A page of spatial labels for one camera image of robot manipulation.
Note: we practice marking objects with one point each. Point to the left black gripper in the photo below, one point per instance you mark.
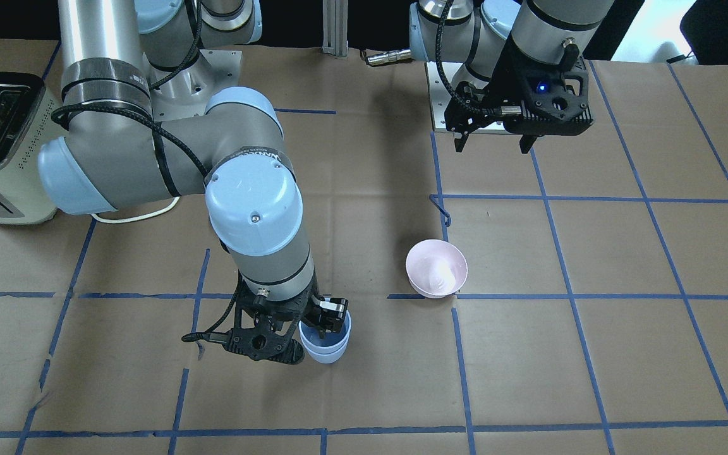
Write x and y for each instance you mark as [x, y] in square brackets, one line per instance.
[508, 82]

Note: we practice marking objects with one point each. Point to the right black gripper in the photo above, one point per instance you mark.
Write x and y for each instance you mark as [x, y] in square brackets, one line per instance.
[328, 312]

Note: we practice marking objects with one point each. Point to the blue cup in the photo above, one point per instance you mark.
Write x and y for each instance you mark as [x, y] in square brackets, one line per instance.
[325, 354]
[330, 343]

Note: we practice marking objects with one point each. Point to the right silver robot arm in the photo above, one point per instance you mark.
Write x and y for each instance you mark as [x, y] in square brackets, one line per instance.
[147, 119]

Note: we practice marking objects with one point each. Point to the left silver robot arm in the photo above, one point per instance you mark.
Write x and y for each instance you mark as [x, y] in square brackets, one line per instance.
[464, 41]

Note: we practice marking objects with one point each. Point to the pink bowl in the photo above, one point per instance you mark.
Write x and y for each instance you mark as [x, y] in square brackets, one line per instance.
[435, 268]

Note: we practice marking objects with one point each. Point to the brown paper table cover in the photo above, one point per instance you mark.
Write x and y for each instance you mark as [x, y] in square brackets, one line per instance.
[594, 318]

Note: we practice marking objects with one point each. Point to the cream toaster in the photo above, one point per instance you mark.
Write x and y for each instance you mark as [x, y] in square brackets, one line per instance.
[25, 125]

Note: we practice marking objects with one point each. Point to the aluminium frame post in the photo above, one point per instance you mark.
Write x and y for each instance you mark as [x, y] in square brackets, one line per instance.
[335, 28]

